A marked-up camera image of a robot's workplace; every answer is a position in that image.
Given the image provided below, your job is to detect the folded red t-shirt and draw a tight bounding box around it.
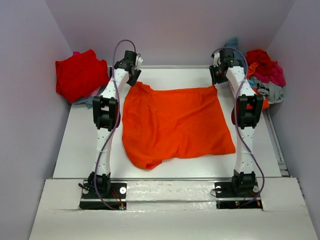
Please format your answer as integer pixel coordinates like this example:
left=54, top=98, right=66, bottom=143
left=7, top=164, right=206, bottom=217
left=55, top=49, right=110, bottom=103

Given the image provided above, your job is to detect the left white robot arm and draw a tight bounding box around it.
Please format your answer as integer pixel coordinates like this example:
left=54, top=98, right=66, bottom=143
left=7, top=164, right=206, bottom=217
left=87, top=50, right=143, bottom=198

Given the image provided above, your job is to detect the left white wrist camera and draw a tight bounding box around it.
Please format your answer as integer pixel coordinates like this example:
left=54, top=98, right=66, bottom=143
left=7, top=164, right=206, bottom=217
left=135, top=53, right=144, bottom=70

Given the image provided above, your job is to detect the red crumpled t-shirt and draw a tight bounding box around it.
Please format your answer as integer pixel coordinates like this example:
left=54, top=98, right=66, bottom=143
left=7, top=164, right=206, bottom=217
left=245, top=49, right=275, bottom=75

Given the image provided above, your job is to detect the orange t-shirt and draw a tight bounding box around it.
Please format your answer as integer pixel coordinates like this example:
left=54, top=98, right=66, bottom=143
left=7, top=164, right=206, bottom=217
left=247, top=62, right=270, bottom=110
left=122, top=82, right=236, bottom=170

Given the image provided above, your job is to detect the folded pink t-shirt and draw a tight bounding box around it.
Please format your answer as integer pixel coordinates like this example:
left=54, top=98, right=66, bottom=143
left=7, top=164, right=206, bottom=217
left=89, top=87, right=101, bottom=97

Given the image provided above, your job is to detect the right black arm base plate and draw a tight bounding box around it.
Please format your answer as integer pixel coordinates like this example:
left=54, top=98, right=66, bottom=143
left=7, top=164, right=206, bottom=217
left=210, top=181, right=263, bottom=210

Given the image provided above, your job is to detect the teal blue crumpled t-shirt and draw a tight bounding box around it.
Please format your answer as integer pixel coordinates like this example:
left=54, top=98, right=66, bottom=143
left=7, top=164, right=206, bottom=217
left=224, top=37, right=245, bottom=63

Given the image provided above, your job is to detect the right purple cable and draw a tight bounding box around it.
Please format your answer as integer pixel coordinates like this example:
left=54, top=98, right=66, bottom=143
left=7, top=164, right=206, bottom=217
left=211, top=47, right=266, bottom=208

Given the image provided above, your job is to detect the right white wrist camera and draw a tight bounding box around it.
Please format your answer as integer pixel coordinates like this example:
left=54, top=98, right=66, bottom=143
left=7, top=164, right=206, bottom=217
left=211, top=51, right=221, bottom=67

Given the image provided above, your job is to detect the purple cable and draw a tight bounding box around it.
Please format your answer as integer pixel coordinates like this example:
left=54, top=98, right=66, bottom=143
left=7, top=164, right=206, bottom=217
left=94, top=39, right=137, bottom=210
left=211, top=47, right=266, bottom=208

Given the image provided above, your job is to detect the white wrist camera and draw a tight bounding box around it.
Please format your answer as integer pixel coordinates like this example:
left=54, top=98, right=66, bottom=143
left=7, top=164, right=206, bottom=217
left=135, top=53, right=144, bottom=70
left=211, top=51, right=221, bottom=67

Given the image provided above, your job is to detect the folded light blue t-shirt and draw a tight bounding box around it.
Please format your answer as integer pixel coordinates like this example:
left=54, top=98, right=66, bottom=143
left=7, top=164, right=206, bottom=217
left=73, top=86, right=106, bottom=109

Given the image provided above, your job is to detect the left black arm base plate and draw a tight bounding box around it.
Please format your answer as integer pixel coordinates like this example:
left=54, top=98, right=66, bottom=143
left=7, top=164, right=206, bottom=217
left=78, top=180, right=127, bottom=211

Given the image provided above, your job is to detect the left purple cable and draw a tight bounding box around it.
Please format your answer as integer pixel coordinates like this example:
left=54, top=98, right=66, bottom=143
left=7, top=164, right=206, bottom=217
left=94, top=39, right=137, bottom=210

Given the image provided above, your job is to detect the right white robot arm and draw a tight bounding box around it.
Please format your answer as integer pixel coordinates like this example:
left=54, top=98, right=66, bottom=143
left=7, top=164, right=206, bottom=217
left=209, top=47, right=264, bottom=199

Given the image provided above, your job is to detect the grey crumpled t-shirt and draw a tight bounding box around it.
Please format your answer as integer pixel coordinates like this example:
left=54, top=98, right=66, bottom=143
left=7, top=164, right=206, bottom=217
left=249, top=76, right=284, bottom=104

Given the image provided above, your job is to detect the folded maroon t-shirt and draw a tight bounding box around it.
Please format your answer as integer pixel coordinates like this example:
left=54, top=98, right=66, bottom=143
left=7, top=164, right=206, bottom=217
left=108, top=67, right=113, bottom=79

